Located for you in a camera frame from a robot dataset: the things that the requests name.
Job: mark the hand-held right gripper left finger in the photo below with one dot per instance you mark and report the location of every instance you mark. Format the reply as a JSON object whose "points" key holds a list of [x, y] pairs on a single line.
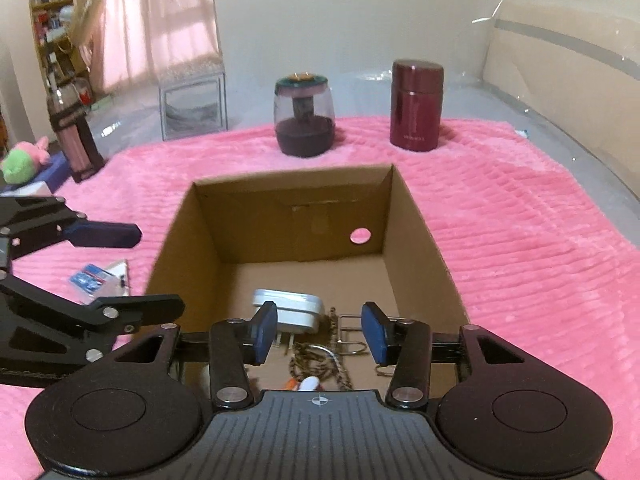
{"points": [[264, 332]]}

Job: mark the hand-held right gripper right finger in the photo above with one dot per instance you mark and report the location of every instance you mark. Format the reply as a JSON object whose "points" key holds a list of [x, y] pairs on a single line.
{"points": [[374, 332]]}

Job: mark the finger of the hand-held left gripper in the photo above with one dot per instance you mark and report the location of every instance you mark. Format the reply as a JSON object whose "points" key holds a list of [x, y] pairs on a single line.
{"points": [[102, 235], [145, 307]]}

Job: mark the white charger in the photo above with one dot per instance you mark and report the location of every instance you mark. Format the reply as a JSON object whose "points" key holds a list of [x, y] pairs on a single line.
{"points": [[295, 310]]}

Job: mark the brown cardboard box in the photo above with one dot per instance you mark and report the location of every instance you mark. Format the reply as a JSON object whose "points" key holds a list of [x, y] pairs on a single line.
{"points": [[300, 220]]}

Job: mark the shallow metal tin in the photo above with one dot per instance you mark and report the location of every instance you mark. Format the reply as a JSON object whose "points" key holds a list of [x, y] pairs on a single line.
{"points": [[121, 275]]}

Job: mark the clear case with blue cards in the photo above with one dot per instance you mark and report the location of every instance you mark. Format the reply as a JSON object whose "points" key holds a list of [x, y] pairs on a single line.
{"points": [[90, 280]]}

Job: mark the blue cushion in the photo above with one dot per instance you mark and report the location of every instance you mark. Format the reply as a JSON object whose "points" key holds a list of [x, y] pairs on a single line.
{"points": [[52, 175]]}

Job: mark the green pink plush toy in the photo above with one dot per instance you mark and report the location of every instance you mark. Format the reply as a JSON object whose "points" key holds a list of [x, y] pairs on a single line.
{"points": [[22, 160]]}

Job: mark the pink fluffy blanket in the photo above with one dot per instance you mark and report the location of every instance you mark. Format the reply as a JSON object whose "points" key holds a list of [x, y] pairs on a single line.
{"points": [[500, 235]]}

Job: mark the metal framed glass panel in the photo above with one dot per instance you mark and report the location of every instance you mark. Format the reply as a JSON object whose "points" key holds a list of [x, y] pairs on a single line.
{"points": [[192, 102]]}

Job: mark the glass jar with dark base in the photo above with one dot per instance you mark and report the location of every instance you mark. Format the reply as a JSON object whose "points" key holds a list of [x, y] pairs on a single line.
{"points": [[304, 125]]}

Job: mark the pink curtain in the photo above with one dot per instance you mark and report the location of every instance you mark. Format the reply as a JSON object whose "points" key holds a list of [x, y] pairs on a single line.
{"points": [[150, 20]]}

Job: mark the maroon thermos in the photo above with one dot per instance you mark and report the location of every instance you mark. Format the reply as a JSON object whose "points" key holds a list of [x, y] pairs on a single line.
{"points": [[416, 105]]}

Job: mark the wooden bookshelf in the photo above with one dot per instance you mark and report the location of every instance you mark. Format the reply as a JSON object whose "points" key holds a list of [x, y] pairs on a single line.
{"points": [[47, 5]]}

